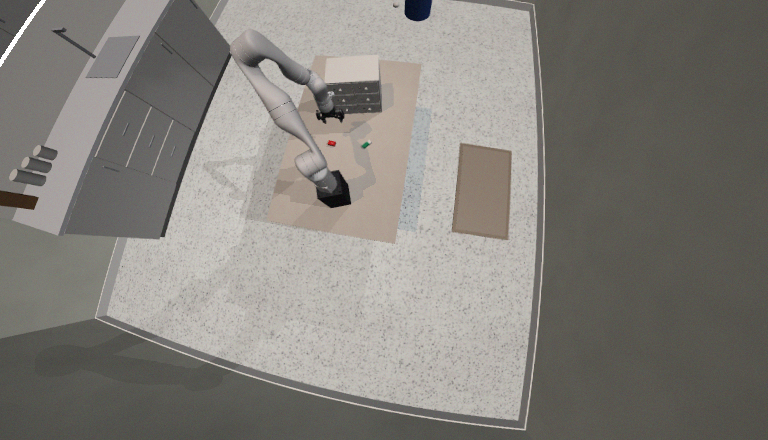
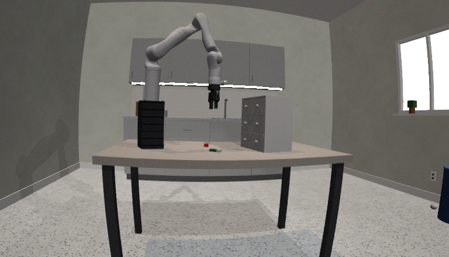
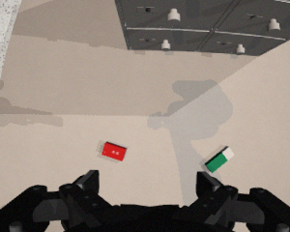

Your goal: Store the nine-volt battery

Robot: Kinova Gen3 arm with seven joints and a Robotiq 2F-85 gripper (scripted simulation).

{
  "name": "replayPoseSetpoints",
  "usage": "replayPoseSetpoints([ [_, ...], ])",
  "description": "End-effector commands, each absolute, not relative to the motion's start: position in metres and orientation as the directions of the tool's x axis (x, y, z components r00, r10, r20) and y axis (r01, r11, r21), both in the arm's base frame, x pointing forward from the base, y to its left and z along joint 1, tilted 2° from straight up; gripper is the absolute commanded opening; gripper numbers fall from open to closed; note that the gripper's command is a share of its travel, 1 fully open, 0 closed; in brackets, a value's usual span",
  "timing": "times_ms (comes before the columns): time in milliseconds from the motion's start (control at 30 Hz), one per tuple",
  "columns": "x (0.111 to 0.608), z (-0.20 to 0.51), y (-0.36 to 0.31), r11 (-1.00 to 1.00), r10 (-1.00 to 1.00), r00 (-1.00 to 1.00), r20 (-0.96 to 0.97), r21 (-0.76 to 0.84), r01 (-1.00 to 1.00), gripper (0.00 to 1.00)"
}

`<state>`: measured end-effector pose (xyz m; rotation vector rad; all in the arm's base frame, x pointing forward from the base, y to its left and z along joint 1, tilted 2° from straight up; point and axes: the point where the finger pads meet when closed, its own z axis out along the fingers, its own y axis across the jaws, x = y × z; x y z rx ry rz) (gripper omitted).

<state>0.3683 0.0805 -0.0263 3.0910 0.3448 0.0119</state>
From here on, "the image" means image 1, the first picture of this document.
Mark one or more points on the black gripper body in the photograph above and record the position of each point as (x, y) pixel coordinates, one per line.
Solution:
(332, 112)

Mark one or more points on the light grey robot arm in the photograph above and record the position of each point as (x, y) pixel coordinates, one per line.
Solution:
(251, 48)

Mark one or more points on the grey chest of drawers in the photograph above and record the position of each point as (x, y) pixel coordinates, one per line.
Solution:
(354, 69)

